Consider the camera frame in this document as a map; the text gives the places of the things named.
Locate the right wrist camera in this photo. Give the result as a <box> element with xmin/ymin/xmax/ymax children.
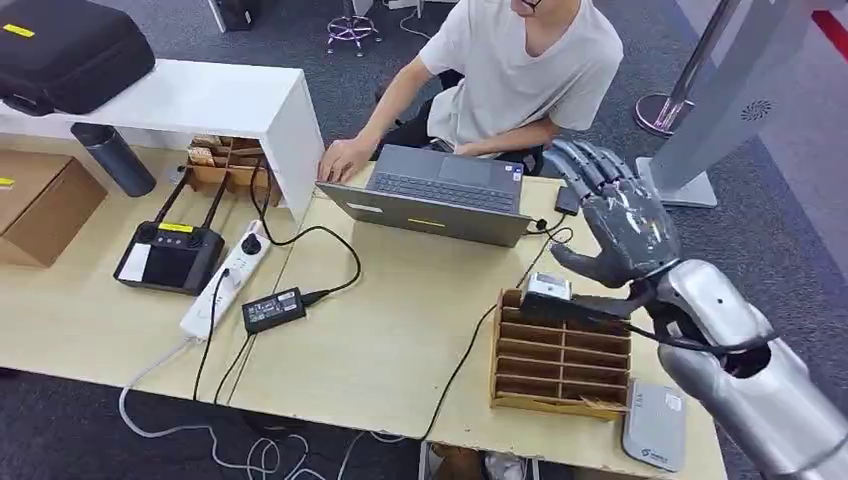
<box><xmin>519</xmin><ymin>272</ymin><xmax>657</xmax><ymax>326</ymax></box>

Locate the brown cardboard box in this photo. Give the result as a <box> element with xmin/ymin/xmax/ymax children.
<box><xmin>0</xmin><ymin>148</ymin><xmax>109</xmax><ymax>269</ymax></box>

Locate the wooden slotted card box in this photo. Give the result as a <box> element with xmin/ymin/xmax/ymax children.
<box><xmin>490</xmin><ymin>288</ymin><xmax>633</xmax><ymax>423</ymax></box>

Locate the black adapter mains cable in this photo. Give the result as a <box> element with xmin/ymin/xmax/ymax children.
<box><xmin>213</xmin><ymin>331</ymin><xmax>257</xmax><ymax>407</ymax></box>

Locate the white kiosk stand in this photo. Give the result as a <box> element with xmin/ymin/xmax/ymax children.
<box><xmin>635</xmin><ymin>0</ymin><xmax>819</xmax><ymax>210</ymax></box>

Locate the black office chair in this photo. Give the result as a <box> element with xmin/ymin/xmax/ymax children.
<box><xmin>374</xmin><ymin>69</ymin><xmax>546</xmax><ymax>178</ymax></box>

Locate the black adapter output cable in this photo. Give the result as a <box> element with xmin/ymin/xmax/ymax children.
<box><xmin>248</xmin><ymin>155</ymin><xmax>363</xmax><ymax>307</ymax></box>

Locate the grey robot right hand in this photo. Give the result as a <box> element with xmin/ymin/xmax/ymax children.
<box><xmin>543</xmin><ymin>139</ymin><xmax>684</xmax><ymax>290</ymax></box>

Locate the white power strip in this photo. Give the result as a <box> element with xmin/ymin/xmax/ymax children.
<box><xmin>178</xmin><ymin>219</ymin><xmax>273</xmax><ymax>343</ymax></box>

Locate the black power strip plug cable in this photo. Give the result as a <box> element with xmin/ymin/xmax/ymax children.
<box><xmin>192</xmin><ymin>266</ymin><xmax>231</xmax><ymax>403</ymax></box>

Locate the grey laptop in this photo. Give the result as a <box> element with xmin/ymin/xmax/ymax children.
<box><xmin>315</xmin><ymin>144</ymin><xmax>533</xmax><ymax>248</ymax></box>

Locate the black laptop power adapter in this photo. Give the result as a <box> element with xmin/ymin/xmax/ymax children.
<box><xmin>241</xmin><ymin>286</ymin><xmax>307</xmax><ymax>335</ymax></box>

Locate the person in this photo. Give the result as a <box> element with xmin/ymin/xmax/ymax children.
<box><xmin>316</xmin><ymin>0</ymin><xmax>625</xmax><ymax>185</ymax></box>

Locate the pale grey card reader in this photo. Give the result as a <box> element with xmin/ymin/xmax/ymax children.
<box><xmin>621</xmin><ymin>378</ymin><xmax>688</xmax><ymax>474</ymax></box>

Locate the white desk shelf riser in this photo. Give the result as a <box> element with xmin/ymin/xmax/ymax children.
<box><xmin>0</xmin><ymin>58</ymin><xmax>326</xmax><ymax>220</ymax></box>

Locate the dark grey drink tumbler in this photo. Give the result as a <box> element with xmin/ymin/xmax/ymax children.
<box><xmin>70</xmin><ymin>122</ymin><xmax>158</xmax><ymax>199</ymax></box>

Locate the black fabric carry case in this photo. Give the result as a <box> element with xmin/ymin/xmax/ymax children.
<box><xmin>0</xmin><ymin>0</ymin><xmax>157</xmax><ymax>117</ymax></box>

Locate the person's right hand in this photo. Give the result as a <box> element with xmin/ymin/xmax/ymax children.
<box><xmin>316</xmin><ymin>137</ymin><xmax>376</xmax><ymax>185</ymax></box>

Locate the chrome stool base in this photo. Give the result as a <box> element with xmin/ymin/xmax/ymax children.
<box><xmin>324</xmin><ymin>0</ymin><xmax>384</xmax><ymax>58</ymax></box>

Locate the small wooden card box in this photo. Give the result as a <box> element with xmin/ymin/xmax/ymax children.
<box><xmin>185</xmin><ymin>134</ymin><xmax>283</xmax><ymax>207</ymax></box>

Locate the white power strip cable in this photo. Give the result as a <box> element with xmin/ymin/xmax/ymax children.
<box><xmin>117</xmin><ymin>337</ymin><xmax>405</xmax><ymax>480</ymax></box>

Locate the white floor cable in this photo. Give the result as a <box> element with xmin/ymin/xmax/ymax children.
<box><xmin>397</xmin><ymin>6</ymin><xmax>432</xmax><ymax>41</ymax></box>

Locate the black remote controller with antennas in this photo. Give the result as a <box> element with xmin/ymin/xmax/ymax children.
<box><xmin>112</xmin><ymin>168</ymin><xmax>230</xmax><ymax>297</ymax></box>

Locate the black laptop data cable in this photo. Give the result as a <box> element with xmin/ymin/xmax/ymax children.
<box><xmin>420</xmin><ymin>215</ymin><xmax>575</xmax><ymax>442</ymax></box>

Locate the dark cabinet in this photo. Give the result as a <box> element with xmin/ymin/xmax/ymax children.
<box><xmin>207</xmin><ymin>0</ymin><xmax>260</xmax><ymax>33</ymax></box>

